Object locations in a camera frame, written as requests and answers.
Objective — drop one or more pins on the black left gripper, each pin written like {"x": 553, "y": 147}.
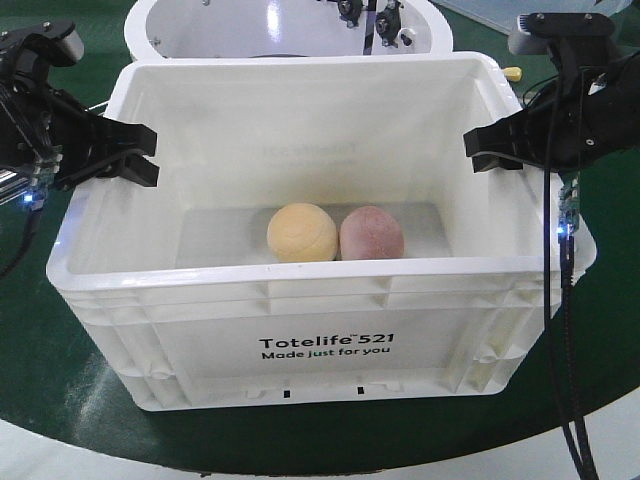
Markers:
{"x": 46, "y": 133}

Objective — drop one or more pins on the beige plush ball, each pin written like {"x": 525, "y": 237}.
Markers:
{"x": 302, "y": 232}

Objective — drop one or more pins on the white plastic tote box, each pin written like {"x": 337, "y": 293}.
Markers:
{"x": 177, "y": 287}

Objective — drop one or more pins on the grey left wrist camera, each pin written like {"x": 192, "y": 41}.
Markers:
{"x": 63, "y": 45}

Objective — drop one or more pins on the small yellow knob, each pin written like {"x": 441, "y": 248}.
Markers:
{"x": 513, "y": 74}

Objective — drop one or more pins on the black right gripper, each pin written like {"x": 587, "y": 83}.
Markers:
{"x": 591, "y": 110}

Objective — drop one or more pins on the clear plastic storage bin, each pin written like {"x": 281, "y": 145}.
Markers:
{"x": 500, "y": 15}

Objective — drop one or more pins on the pink plush ball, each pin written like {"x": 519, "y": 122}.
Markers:
{"x": 370, "y": 232}

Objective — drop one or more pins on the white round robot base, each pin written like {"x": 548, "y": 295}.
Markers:
{"x": 171, "y": 30}

